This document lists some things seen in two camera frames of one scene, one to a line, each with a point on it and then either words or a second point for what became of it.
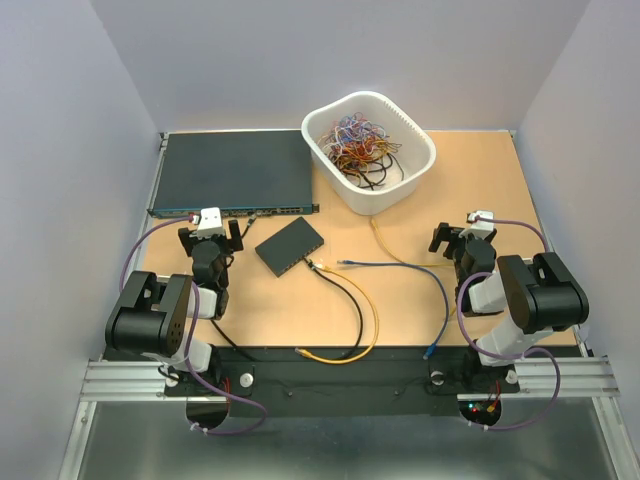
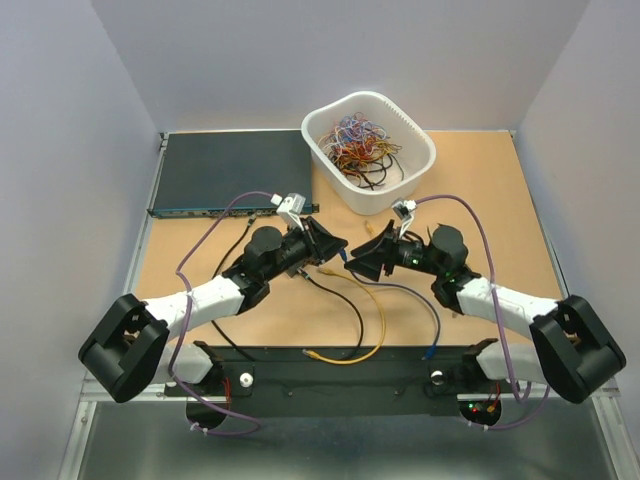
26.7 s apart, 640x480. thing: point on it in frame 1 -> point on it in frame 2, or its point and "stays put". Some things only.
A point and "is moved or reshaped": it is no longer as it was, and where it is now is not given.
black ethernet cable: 357,306 -> 304,275
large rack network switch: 240,172 stays put
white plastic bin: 371,152 stays put
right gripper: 445,231 -> 382,250
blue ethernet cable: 431,347 is moved or reshaped
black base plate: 344,380 stays put
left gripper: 231,244 -> 320,246
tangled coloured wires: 360,150 stays put
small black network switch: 281,251 is moved or reshaped
